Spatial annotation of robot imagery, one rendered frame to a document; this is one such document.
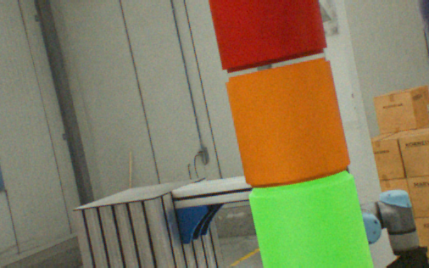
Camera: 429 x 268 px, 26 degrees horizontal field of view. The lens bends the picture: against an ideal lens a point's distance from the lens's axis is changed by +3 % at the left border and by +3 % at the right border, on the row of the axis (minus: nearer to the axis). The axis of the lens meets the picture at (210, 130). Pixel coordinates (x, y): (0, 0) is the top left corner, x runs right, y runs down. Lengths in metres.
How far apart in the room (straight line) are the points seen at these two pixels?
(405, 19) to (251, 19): 11.49
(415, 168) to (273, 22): 8.78
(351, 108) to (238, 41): 4.79
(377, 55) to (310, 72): 11.61
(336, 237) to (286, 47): 0.09
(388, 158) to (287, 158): 8.84
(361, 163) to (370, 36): 6.89
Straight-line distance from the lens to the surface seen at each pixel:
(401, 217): 2.52
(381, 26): 11.98
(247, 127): 0.41
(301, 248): 0.41
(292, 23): 0.41
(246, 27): 0.41
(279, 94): 0.40
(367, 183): 5.24
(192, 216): 2.19
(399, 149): 9.22
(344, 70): 5.19
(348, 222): 0.42
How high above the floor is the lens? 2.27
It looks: 3 degrees down
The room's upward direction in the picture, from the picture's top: 12 degrees counter-clockwise
